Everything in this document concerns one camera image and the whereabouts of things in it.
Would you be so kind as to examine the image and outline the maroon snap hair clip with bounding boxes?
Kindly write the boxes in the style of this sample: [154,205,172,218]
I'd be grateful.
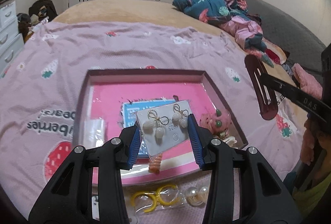
[245,54,278,120]

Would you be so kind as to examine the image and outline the bagged pearl ball earrings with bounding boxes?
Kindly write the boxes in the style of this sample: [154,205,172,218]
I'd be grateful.
[185,186,209,207]

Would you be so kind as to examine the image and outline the yellow hoop earrings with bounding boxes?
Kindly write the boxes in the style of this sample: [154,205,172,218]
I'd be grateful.
[130,184,186,214]

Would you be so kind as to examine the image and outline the pearl bow earrings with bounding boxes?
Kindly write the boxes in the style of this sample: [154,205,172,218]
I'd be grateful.
[136,100,192,157]

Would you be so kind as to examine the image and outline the right hand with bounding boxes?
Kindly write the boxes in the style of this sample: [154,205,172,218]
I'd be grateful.
[300,118,330,166]

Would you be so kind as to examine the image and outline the cream cloud claw clip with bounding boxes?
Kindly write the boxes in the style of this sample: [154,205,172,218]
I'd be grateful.
[221,136,237,147]

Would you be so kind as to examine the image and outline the grey headboard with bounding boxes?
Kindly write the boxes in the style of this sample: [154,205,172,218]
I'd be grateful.
[246,0,326,76]

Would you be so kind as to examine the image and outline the small clear plastic bag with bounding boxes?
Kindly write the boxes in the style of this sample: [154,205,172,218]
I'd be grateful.
[84,118,106,147]

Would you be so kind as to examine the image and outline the pink pompom hair clip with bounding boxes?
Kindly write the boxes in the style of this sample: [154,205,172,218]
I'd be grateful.
[200,109,231,135]

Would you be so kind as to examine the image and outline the shallow box with pink book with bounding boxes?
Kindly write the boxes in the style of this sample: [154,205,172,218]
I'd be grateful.
[72,69,248,185]

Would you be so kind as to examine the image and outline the pink strawberry print blanket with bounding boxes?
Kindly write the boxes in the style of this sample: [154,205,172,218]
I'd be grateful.
[1,22,302,217]

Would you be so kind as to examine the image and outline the teal floral crumpled quilt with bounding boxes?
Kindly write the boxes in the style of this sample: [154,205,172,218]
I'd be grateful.
[172,0,275,69]

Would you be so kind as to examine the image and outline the white drawer cabinet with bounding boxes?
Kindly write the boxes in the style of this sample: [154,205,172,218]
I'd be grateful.
[0,0,24,73]

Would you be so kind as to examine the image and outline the dark clothes pile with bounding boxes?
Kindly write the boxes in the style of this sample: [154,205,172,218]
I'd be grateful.
[17,0,58,34]

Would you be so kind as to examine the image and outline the tan bed sheet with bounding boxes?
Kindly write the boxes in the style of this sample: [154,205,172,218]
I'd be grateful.
[53,0,298,85]

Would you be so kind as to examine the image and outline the orange spiral hair tie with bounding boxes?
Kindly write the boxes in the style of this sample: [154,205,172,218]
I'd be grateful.
[148,153,164,175]

